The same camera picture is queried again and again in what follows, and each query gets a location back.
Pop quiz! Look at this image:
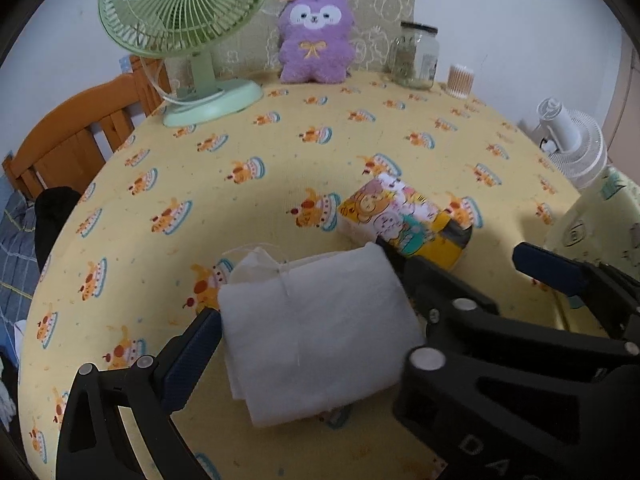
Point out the purple plush toy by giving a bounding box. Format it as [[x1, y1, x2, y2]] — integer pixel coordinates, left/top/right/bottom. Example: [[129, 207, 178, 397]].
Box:
[[276, 0, 357, 84]]

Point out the glass jar with black lid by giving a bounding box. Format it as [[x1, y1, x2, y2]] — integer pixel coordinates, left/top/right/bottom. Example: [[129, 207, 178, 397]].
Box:
[[389, 21, 441, 91]]

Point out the green desk fan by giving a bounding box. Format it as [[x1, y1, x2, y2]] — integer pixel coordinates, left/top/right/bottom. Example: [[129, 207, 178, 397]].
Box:
[[97, 0, 278, 128]]

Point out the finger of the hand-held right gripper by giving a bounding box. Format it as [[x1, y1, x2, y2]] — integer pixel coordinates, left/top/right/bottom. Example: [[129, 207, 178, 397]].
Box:
[[375, 237, 640, 480], [512, 241, 640, 341]]

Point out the cartoon print tissue pack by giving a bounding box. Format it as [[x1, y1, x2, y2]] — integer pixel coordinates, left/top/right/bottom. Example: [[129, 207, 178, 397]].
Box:
[[336, 172, 474, 268]]

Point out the white towel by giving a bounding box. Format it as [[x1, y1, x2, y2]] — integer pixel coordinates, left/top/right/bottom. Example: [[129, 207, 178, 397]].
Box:
[[217, 241, 426, 428]]

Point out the wooden chair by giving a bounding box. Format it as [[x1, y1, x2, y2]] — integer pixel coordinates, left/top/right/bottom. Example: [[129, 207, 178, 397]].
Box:
[[1, 55, 168, 201]]

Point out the yellow cake print tablecloth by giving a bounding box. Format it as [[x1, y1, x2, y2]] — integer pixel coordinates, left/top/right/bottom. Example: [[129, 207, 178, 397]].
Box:
[[17, 67, 640, 480]]

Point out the black cloth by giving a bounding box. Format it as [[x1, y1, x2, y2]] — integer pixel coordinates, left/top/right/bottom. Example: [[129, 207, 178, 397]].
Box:
[[34, 186, 82, 273]]

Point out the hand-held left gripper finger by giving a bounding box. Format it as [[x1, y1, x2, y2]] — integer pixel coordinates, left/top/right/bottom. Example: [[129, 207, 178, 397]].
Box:
[[54, 308, 223, 480]]

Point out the blue plaid bedding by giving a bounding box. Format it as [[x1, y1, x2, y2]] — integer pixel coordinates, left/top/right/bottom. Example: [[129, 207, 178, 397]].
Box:
[[0, 190, 46, 321]]

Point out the white fan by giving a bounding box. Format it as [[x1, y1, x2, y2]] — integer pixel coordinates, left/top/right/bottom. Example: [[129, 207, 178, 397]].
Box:
[[536, 96, 608, 191]]

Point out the beige patterned cushion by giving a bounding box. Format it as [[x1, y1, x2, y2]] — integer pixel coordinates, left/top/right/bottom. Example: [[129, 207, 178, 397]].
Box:
[[210, 0, 420, 78]]

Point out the cotton swab box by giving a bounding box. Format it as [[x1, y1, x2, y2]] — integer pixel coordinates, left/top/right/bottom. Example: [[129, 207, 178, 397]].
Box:
[[446, 63, 474, 99]]

